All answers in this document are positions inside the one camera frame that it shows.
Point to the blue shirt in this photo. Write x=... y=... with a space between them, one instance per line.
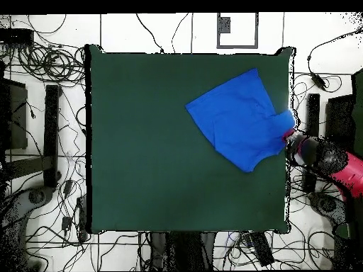
x=238 y=121

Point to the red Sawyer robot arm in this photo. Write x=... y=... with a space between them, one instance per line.
x=334 y=161

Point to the black electronics box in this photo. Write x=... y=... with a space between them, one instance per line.
x=15 y=36

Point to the grey stand foot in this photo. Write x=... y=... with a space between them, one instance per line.
x=17 y=209
x=326 y=205

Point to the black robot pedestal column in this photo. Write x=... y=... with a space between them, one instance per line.
x=181 y=252

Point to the black power adapter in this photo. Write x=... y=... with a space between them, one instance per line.
x=317 y=80

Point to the dark green table cloth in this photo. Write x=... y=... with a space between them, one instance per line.
x=141 y=170

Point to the small black adapter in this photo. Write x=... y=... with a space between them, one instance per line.
x=66 y=223

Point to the long black stand bar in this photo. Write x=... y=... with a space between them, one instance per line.
x=313 y=113
x=51 y=136

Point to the black power strip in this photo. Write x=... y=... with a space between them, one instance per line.
x=262 y=249
x=82 y=218

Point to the grey square floor frame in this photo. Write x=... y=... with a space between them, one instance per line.
x=224 y=25

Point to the black cabinet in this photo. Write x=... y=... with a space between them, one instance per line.
x=17 y=119
x=339 y=121

